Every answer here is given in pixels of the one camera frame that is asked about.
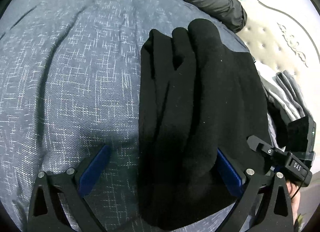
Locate person's right hand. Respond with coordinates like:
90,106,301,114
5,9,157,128
286,181,300,222

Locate white black folded garment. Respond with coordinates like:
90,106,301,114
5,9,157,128
254,61,300,151

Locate grey folded sweatpants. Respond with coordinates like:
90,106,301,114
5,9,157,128
276,70,312,118

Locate cream tufted headboard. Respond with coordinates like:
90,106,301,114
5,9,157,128
231,0,320,83

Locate blue patterned bed sheet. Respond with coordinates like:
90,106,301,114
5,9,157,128
0,0,276,232

